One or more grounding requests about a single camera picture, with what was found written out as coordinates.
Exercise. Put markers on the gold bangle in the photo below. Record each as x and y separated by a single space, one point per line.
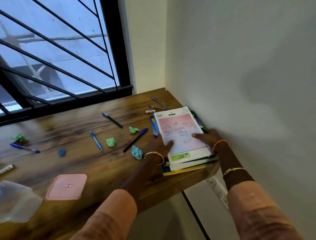
153 153

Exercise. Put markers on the green book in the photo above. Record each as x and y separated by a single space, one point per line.
197 120

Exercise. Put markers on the orange bangle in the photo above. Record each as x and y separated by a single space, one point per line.
219 142

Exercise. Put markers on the dark blue paper ball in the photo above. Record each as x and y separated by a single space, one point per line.
62 152

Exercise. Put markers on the white book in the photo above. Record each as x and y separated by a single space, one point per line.
195 163

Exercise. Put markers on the pink container lid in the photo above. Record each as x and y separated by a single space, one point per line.
66 186

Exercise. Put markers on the white eraser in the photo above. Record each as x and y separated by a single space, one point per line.
150 111

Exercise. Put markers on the person's right thumb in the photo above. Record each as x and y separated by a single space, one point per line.
198 135

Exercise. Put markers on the black window grille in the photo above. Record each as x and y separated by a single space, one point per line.
49 58

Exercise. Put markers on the thin purple cap pen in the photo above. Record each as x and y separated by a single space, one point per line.
156 107

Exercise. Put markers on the black table leg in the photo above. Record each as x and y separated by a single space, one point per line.
195 215

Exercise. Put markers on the black pen purple cap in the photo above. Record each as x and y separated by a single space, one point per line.
112 120

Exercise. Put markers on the black window frame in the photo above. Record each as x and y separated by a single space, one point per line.
116 44

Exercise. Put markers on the white power strip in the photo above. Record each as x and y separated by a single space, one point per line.
218 190

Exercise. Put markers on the yellow edged book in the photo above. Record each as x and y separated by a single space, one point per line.
182 171

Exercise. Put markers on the clear plastic container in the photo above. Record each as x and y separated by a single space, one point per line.
17 201

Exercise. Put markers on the person's right hand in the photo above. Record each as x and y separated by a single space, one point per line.
211 138

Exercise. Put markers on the green crumpled paper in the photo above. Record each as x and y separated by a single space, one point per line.
133 130
111 142
18 137

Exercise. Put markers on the blue book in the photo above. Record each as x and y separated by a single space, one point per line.
153 126

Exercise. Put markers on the silver marker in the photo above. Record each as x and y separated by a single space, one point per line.
6 169

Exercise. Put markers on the pink cover notebook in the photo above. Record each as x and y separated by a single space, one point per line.
180 128

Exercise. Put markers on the person's right forearm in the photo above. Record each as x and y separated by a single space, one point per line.
249 205

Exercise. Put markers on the blue pen clear barrel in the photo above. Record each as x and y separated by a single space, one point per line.
23 147

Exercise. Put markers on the person's left thumb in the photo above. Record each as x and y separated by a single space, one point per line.
169 145

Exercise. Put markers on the person's left forearm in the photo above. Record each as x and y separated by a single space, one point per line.
116 210

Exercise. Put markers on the light blue crumpled paper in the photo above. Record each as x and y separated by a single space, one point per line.
137 152

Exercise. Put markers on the black pen blue cap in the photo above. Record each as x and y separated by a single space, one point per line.
135 139

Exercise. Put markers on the person's left hand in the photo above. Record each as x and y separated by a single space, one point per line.
158 147

